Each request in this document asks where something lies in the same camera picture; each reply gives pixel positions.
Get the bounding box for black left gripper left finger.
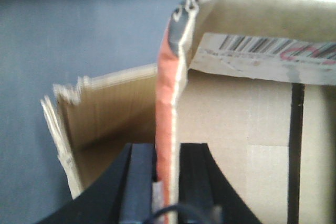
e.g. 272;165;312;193
40;143;155;223

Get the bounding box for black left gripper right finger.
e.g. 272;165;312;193
178;143;261;223

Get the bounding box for large torn cardboard box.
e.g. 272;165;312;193
40;64;157;198

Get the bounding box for cardboard box red print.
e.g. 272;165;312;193
155;0;335;223

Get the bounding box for white barcode shipping label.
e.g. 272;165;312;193
190;33;335;86

